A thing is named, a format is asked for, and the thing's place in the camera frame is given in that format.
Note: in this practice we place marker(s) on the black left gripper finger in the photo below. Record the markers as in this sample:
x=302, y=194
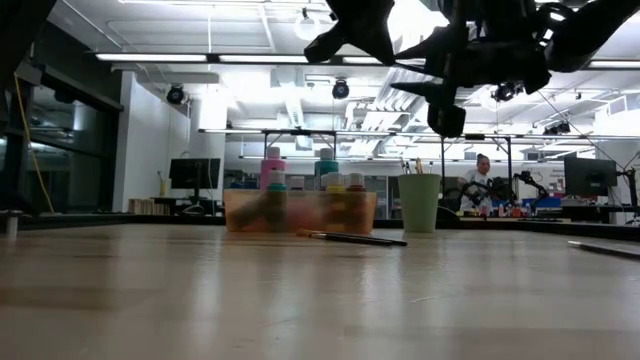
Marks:
x=325, y=45

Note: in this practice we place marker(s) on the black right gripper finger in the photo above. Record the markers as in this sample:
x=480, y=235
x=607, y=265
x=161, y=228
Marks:
x=420, y=90
x=430, y=47

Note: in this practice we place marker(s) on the black paintbrush long gold ferrule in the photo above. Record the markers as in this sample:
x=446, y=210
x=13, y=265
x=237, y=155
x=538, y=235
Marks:
x=419, y=166

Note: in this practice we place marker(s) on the large teal paint bottle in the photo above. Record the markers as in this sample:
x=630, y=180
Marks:
x=326, y=165

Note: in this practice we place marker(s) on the small pink paint bottle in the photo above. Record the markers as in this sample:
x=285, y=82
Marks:
x=272, y=167

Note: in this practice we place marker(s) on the black paintbrush silver ferrule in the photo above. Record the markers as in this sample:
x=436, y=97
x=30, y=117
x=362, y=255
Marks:
x=408, y=169
x=605, y=248

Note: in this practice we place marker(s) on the black background robot arm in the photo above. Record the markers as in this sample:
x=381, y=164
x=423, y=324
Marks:
x=530, y=182

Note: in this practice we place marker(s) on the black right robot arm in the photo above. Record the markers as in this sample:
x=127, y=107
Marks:
x=590, y=30

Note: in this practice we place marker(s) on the person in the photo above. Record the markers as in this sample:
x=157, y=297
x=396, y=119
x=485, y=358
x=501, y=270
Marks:
x=477, y=177

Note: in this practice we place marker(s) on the green plastic cup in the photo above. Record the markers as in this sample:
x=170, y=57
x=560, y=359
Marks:
x=419, y=205

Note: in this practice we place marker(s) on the black computer monitor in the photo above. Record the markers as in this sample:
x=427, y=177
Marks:
x=195, y=173
x=590, y=175

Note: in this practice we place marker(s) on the orange translucent tray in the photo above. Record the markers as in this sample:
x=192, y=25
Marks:
x=310, y=215

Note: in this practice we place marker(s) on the long ceiling light bar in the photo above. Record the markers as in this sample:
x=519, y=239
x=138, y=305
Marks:
x=150, y=58

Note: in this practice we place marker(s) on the wooden slat box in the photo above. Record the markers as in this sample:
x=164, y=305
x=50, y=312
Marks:
x=141, y=206

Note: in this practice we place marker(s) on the small white cylinder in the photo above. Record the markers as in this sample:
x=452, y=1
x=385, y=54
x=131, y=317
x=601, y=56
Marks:
x=11, y=222

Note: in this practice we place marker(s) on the black ceiling-mounted camera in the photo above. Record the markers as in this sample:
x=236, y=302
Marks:
x=340, y=89
x=505, y=92
x=175, y=94
x=557, y=127

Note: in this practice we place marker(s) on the black metal rig frame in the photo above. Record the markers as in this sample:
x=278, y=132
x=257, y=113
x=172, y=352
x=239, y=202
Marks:
x=265, y=150

